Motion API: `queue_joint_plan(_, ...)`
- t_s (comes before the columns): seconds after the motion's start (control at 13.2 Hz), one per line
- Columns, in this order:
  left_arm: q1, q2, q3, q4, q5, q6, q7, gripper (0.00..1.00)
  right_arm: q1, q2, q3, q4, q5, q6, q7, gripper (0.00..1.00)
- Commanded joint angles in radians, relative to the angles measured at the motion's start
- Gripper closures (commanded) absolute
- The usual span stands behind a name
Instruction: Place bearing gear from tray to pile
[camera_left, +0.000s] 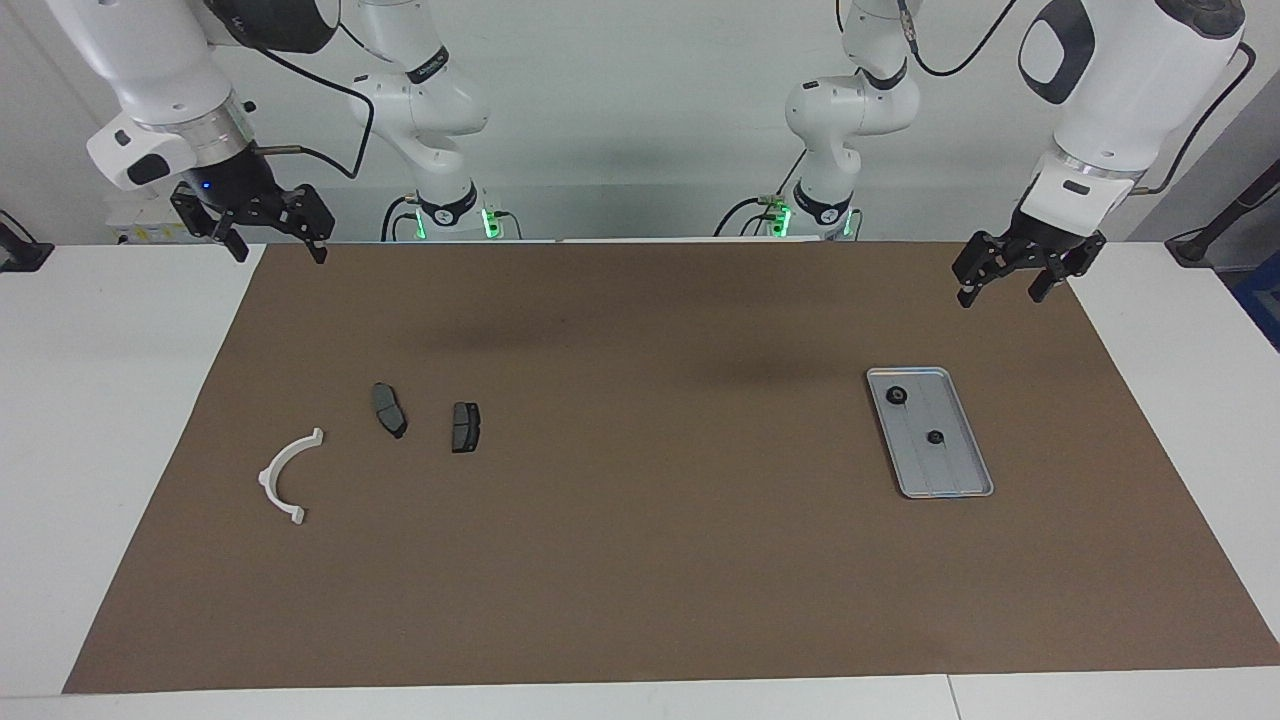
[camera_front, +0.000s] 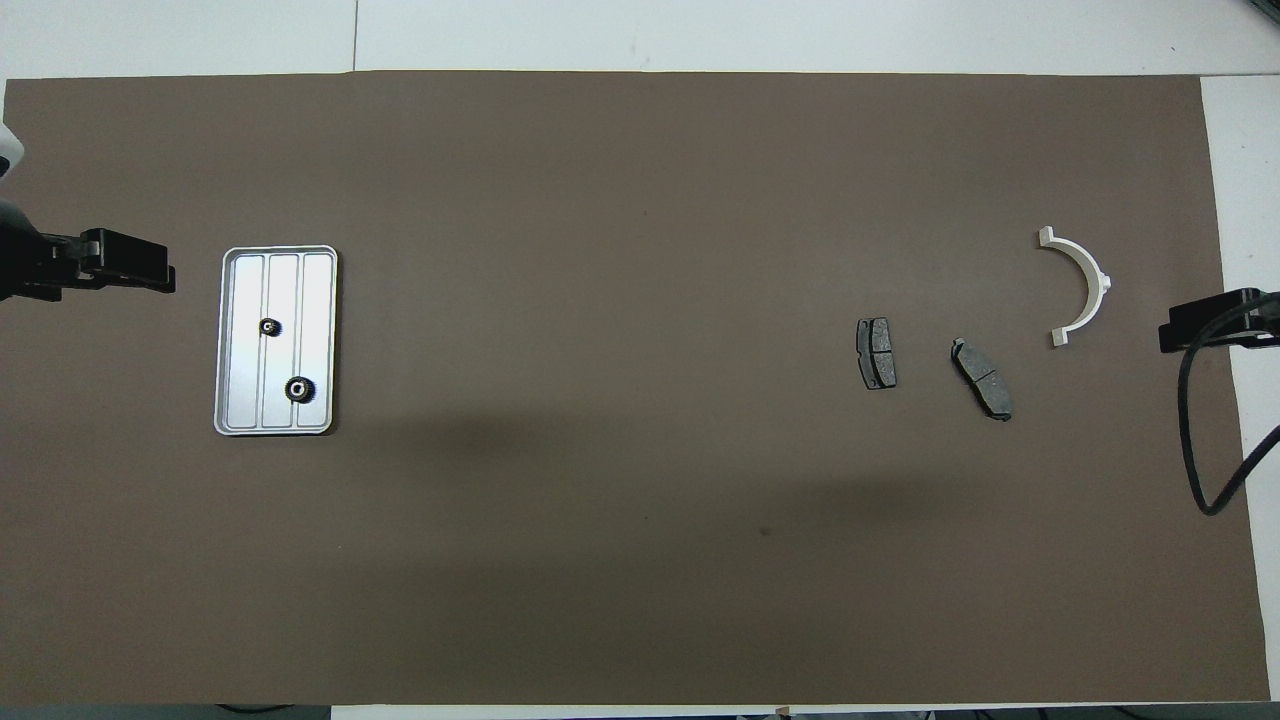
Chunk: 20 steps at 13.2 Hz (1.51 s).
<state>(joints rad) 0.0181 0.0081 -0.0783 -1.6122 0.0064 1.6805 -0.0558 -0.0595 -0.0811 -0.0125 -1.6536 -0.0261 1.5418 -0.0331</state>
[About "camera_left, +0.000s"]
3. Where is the blue box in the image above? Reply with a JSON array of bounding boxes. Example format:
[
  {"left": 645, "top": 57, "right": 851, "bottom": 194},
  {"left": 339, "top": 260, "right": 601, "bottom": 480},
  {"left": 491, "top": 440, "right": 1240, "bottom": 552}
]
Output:
[{"left": 1232, "top": 248, "right": 1280, "bottom": 353}]

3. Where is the silver metal tray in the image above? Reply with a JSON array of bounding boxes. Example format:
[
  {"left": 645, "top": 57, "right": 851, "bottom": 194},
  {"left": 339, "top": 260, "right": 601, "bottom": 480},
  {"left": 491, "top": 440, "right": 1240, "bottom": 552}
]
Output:
[{"left": 865, "top": 366, "right": 995, "bottom": 500}]

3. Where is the curved dark grey brake pad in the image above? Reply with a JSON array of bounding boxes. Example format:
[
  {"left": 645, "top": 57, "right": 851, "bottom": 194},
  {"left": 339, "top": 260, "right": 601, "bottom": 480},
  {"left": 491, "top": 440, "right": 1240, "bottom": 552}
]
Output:
[{"left": 371, "top": 382, "right": 409, "bottom": 440}]

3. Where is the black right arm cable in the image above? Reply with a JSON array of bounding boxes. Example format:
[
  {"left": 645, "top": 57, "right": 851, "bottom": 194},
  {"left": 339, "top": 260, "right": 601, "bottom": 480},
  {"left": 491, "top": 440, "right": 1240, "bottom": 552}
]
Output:
[{"left": 205, "top": 0, "right": 376, "bottom": 181}]

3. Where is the white box with yellow labels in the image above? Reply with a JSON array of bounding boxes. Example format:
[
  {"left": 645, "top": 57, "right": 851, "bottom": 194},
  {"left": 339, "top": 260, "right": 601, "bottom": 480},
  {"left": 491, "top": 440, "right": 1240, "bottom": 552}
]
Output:
[{"left": 105, "top": 185, "right": 201, "bottom": 246}]

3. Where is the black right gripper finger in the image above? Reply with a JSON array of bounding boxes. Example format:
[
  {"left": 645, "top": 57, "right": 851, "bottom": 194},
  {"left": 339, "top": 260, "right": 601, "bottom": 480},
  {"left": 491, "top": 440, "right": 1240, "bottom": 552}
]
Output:
[
  {"left": 170, "top": 185, "right": 251, "bottom": 264},
  {"left": 278, "top": 184, "right": 336, "bottom": 266}
]

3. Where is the brown table mat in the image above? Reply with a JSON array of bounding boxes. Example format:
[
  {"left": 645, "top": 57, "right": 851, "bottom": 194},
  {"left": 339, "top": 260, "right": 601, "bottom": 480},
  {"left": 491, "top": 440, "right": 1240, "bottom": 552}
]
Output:
[{"left": 62, "top": 240, "right": 1280, "bottom": 695}]

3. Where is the black left base cable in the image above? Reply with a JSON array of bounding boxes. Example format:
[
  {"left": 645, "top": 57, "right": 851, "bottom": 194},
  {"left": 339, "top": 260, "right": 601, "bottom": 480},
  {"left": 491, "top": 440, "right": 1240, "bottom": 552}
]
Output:
[{"left": 713, "top": 150, "right": 806, "bottom": 239}]

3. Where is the black table clamp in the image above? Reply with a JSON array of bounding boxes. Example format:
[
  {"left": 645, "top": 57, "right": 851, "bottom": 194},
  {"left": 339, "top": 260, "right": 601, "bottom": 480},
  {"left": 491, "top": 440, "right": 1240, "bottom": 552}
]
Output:
[{"left": 0, "top": 210, "right": 54, "bottom": 273}]

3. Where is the white curved plastic bracket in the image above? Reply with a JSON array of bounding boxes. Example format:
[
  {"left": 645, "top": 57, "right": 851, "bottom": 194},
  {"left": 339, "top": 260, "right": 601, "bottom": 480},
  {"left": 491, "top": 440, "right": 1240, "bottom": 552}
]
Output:
[{"left": 258, "top": 427, "right": 326, "bottom": 526}]

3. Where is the black right base cable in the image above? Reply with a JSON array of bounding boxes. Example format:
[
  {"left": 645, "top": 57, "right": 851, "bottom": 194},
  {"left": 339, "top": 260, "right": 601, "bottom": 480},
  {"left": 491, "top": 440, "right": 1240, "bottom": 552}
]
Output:
[{"left": 380, "top": 195, "right": 426, "bottom": 242}]

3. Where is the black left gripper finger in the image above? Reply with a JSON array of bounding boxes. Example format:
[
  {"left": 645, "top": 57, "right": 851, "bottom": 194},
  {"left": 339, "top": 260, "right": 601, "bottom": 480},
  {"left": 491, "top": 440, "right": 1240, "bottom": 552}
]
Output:
[
  {"left": 951, "top": 230, "right": 1026, "bottom": 309},
  {"left": 1028, "top": 240, "right": 1107, "bottom": 304}
]

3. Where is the black base cable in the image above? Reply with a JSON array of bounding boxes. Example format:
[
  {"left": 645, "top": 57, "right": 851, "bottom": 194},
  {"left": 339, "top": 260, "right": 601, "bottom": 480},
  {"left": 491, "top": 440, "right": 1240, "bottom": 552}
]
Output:
[
  {"left": 713, "top": 150, "right": 806, "bottom": 239},
  {"left": 380, "top": 195, "right": 426, "bottom": 242}
]

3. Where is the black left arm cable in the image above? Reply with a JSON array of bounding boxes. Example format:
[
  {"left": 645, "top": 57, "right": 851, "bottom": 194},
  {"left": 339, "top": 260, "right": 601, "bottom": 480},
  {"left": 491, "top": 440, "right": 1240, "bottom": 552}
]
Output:
[{"left": 893, "top": 0, "right": 1257, "bottom": 196}]

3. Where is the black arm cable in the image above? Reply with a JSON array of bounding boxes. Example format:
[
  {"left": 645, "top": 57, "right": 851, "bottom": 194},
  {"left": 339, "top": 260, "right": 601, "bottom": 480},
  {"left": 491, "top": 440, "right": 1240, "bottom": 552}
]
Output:
[
  {"left": 893, "top": 0, "right": 1257, "bottom": 196},
  {"left": 205, "top": 0, "right": 376, "bottom": 181}
]

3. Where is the black stand with pole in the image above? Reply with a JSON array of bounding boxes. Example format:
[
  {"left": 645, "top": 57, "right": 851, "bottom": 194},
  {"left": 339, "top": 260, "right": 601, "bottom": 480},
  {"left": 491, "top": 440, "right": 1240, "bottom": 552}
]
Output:
[{"left": 1165, "top": 158, "right": 1280, "bottom": 267}]

